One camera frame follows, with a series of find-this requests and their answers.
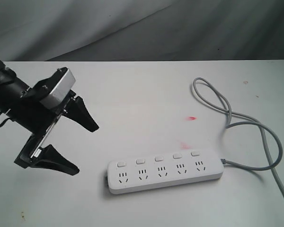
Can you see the white power strip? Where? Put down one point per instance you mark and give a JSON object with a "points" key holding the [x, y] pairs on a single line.
{"points": [[136, 174]]}

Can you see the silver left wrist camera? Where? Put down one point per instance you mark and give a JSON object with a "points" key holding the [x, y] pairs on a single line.
{"points": [[60, 83]]}

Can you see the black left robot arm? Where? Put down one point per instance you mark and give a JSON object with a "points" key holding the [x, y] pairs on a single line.
{"points": [[12, 89]]}

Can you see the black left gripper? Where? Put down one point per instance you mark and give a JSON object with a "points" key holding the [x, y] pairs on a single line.
{"points": [[39, 120]]}

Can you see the grey backdrop cloth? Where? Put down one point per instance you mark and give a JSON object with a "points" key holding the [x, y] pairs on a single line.
{"points": [[141, 30]]}

